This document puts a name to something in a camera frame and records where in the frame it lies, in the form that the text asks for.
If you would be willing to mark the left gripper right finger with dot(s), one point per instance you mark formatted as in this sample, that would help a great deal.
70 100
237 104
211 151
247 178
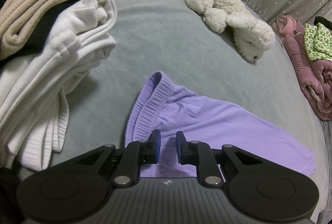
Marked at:
182 148

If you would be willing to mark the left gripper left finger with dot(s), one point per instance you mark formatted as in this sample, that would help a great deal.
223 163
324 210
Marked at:
154 147

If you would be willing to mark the purple pants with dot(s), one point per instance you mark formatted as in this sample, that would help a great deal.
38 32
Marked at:
169 108

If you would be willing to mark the folded white garment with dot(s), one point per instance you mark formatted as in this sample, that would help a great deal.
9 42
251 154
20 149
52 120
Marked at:
34 108

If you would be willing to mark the white plush dog toy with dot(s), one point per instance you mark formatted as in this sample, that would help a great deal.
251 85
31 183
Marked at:
252 36

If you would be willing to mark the green patterned garment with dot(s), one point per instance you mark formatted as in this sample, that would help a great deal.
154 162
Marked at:
317 42

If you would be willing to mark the black garment on pile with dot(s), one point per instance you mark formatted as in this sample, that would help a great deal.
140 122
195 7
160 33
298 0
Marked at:
325 22

